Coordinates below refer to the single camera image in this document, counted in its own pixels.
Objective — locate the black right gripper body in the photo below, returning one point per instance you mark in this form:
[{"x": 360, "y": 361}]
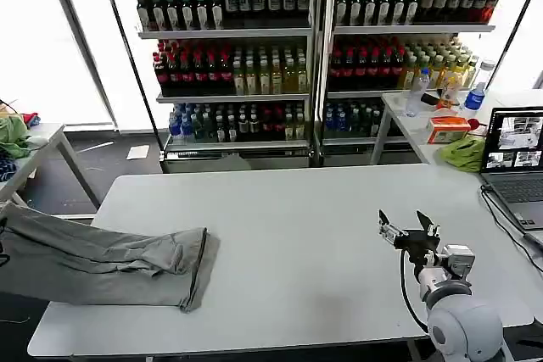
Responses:
[{"x": 413, "y": 243}]

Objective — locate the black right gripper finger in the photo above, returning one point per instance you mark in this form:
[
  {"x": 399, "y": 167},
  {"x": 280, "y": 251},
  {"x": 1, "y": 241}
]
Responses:
[
  {"x": 428, "y": 226},
  {"x": 388, "y": 232}
]

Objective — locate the grey printed T-shirt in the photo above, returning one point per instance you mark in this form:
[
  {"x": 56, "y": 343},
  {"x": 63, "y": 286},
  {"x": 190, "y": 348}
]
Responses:
[{"x": 106, "y": 260}]

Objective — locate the green cloth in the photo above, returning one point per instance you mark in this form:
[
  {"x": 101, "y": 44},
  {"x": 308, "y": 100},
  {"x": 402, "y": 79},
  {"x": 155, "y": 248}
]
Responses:
[{"x": 464, "y": 154}]

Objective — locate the orange cardboard box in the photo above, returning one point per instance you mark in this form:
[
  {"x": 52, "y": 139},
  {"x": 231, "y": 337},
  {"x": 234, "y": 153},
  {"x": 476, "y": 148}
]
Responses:
[{"x": 445, "y": 129}]

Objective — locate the grey laptop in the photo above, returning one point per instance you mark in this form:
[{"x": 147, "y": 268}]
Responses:
[{"x": 517, "y": 184}]

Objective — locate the white side table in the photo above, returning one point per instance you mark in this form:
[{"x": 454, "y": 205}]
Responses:
[{"x": 407, "y": 124}]

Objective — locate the small black device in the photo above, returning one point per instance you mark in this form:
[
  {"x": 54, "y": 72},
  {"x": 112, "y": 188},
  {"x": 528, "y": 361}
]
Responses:
[{"x": 430, "y": 99}]

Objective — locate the clear water bottle blue cap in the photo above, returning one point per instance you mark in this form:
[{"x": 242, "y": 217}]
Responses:
[{"x": 416, "y": 95}]

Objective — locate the yellow snack package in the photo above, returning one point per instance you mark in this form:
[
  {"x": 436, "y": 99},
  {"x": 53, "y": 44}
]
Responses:
[{"x": 449, "y": 93}]

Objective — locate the blue label water bottle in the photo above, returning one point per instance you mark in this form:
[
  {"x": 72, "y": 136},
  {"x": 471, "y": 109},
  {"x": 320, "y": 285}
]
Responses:
[{"x": 475, "y": 99}]

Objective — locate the shelf rack with drink bottles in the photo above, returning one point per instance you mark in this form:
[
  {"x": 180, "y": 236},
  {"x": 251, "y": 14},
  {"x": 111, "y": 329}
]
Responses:
[
  {"x": 394, "y": 40},
  {"x": 229, "y": 65}
]

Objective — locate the white paper sheet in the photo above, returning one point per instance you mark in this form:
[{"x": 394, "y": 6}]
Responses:
[{"x": 138, "y": 152}]

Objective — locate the white floor strip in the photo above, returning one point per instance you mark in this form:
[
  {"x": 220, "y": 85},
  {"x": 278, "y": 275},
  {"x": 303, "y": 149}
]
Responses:
[{"x": 96, "y": 147}]

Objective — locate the grey side table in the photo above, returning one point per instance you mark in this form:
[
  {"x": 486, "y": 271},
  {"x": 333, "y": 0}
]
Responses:
[{"x": 51, "y": 146}]

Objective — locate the red cloth item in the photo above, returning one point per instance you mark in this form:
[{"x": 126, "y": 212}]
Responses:
[{"x": 30, "y": 119}]

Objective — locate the blue patterned garment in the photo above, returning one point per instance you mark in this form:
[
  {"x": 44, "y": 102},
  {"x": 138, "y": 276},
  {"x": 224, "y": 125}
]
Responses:
[{"x": 6, "y": 167}]

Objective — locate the green garment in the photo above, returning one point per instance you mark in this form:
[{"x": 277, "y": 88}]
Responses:
[{"x": 12, "y": 135}]

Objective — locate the dark slanted window post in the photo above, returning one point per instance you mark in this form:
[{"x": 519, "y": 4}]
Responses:
[{"x": 519, "y": 33}]

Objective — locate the thin dark window post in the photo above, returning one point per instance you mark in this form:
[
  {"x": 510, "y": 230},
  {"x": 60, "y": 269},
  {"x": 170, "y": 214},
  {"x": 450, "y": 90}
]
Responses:
[{"x": 131, "y": 61}]

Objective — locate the thick grey window post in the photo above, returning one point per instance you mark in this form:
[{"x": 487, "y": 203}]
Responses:
[{"x": 80, "y": 44}]

